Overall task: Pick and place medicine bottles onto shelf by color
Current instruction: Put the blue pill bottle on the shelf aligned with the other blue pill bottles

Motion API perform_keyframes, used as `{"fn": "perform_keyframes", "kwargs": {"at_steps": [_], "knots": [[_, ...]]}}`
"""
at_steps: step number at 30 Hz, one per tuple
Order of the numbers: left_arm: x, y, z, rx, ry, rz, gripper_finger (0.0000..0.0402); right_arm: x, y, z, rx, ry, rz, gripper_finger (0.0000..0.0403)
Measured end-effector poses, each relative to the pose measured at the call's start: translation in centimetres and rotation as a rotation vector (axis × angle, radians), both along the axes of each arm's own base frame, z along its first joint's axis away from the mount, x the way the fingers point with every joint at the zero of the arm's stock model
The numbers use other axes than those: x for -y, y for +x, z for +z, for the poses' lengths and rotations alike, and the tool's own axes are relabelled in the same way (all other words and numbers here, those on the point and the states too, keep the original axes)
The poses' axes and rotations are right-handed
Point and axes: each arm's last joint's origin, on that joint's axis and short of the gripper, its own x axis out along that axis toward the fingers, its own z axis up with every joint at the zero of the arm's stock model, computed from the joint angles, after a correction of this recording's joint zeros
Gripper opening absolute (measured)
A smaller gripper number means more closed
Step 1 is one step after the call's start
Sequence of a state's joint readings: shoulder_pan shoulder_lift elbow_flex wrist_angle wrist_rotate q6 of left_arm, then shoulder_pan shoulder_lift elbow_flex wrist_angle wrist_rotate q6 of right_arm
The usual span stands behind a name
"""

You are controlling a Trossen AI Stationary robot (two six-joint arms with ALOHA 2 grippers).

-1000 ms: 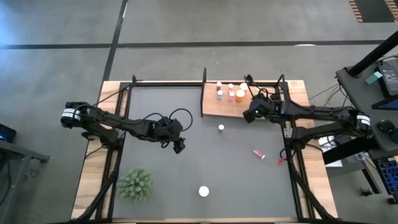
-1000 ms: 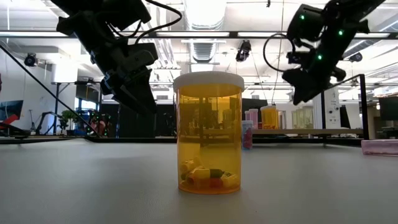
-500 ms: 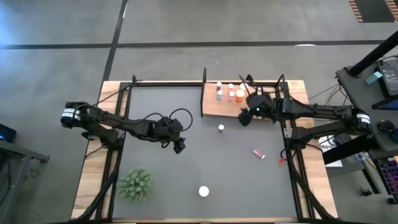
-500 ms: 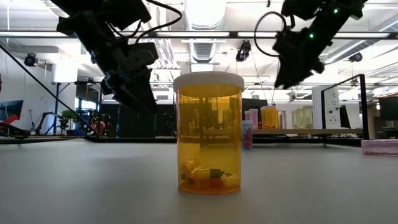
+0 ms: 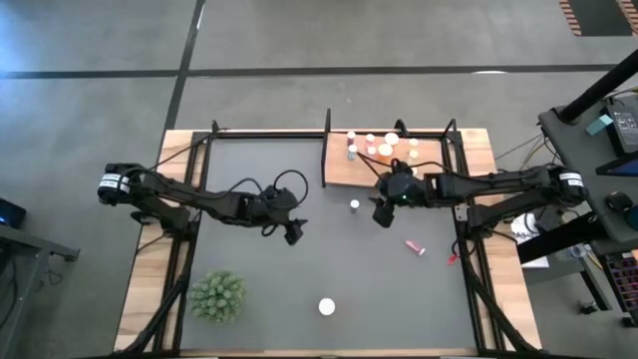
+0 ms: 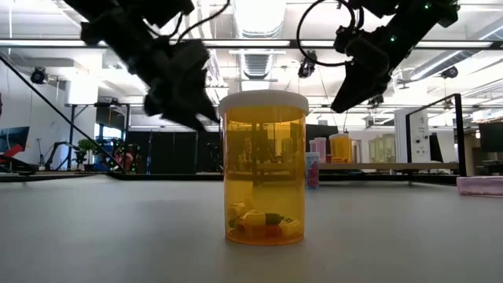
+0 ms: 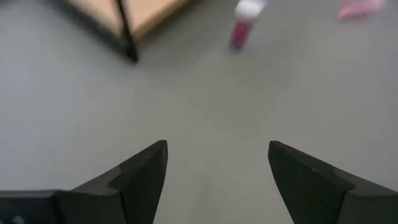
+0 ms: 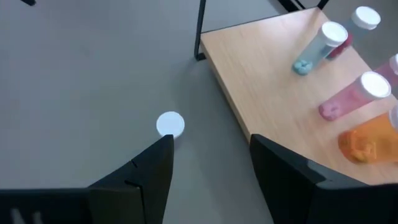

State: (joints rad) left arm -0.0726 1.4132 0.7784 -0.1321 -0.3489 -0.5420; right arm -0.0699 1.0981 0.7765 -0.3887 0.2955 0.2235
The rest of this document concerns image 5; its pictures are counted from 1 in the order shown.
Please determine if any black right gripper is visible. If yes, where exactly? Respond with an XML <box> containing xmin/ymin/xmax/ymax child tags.
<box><xmin>368</xmin><ymin>172</ymin><xmax>431</xmax><ymax>229</ymax></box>

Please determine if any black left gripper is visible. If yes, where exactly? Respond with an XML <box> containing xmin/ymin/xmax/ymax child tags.
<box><xmin>259</xmin><ymin>185</ymin><xmax>309</xmax><ymax>246</ymax></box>

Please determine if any wooden shelf board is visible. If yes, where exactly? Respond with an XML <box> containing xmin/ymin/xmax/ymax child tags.
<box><xmin>323</xmin><ymin>131</ymin><xmax>447</xmax><ymax>189</ymax></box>

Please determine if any green artificial potted plant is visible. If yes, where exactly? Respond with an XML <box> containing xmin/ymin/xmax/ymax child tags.
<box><xmin>188</xmin><ymin>270</ymin><xmax>247</xmax><ymax>326</ymax></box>

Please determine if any white paper sheet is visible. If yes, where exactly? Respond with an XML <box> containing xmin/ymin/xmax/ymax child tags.
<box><xmin>510</xmin><ymin>211</ymin><xmax>550</xmax><ymax>269</ymax></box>

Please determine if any black desk crossbeam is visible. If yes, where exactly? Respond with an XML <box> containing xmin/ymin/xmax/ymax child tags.
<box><xmin>516</xmin><ymin>213</ymin><xmax>607</xmax><ymax>265</ymax></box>

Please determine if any clear plastic water bottle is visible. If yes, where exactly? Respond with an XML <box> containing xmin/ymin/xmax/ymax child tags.
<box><xmin>555</xmin><ymin>242</ymin><xmax>592</xmax><ymax>263</ymax></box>

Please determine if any dark grey side desk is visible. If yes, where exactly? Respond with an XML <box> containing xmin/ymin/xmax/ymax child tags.
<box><xmin>536</xmin><ymin>84</ymin><xmax>638</xmax><ymax>256</ymax></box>

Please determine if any small teal box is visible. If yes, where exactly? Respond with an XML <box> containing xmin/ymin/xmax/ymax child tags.
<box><xmin>584</xmin><ymin>114</ymin><xmax>614</xmax><ymax>138</ymax></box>

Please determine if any black computer mouse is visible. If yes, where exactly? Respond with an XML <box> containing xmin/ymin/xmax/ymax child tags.
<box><xmin>605</xmin><ymin>190</ymin><xmax>634</xmax><ymax>213</ymax></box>

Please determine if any black tablet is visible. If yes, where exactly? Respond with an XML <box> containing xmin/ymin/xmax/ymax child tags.
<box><xmin>595</xmin><ymin>155</ymin><xmax>638</xmax><ymax>178</ymax></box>

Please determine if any black slanted pole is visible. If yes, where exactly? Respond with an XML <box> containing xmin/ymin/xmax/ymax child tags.
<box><xmin>556</xmin><ymin>48</ymin><xmax>638</xmax><ymax>124</ymax></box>

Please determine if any backlit keyboard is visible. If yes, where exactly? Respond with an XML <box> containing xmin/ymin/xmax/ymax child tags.
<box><xmin>602</xmin><ymin>251</ymin><xmax>638</xmax><ymax>314</ymax></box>

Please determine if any black labelled box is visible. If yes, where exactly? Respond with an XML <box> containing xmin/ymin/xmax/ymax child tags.
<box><xmin>604</xmin><ymin>97</ymin><xmax>638</xmax><ymax>157</ymax></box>

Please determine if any grey desk with black legs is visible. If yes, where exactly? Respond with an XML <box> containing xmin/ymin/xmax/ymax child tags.
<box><xmin>0</xmin><ymin>223</ymin><xmax>81</xmax><ymax>359</ymax></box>

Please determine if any black device with blue light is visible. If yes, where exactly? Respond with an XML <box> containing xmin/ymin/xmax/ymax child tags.
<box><xmin>0</xmin><ymin>197</ymin><xmax>28</xmax><ymax>230</ymax></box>

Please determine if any orange striped floor mat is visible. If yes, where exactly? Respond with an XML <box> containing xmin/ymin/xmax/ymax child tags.
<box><xmin>557</xmin><ymin>0</ymin><xmax>638</xmax><ymax>38</ymax></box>

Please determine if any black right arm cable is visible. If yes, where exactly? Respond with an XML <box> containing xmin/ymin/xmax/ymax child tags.
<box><xmin>356</xmin><ymin>152</ymin><xmax>453</xmax><ymax>181</ymax></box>

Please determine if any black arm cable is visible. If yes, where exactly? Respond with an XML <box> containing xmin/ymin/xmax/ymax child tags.
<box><xmin>226</xmin><ymin>169</ymin><xmax>310</xmax><ymax>238</ymax></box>
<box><xmin>356</xmin><ymin>152</ymin><xmax>453</xmax><ymax>181</ymax></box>

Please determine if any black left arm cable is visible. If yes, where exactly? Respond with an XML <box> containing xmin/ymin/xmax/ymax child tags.
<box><xmin>226</xmin><ymin>169</ymin><xmax>310</xmax><ymax>238</ymax></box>

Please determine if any black metal rig frame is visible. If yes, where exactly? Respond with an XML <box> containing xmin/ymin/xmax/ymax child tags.
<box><xmin>113</xmin><ymin>112</ymin><xmax>544</xmax><ymax>359</ymax></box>

